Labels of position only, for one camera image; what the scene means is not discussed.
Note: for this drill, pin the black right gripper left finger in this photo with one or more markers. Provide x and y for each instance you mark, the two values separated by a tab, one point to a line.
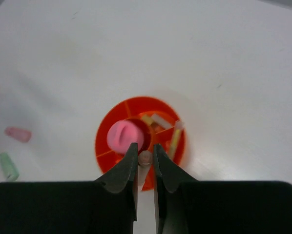
107	205

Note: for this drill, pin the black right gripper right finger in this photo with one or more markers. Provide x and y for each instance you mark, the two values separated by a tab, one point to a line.
184	205

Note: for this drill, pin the yellow highlighter pen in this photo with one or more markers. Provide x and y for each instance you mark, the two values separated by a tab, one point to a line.
178	128

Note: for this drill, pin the pink round eraser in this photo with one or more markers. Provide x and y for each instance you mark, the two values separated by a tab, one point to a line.
122	133

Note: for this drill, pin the small grey eraser block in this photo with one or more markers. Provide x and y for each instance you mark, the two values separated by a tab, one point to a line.
161	121

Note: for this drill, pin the small tan eraser block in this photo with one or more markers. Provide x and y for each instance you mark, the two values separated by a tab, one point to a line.
147	120

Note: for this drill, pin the orange round divided container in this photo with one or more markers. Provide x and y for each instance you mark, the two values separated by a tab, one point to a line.
133	109

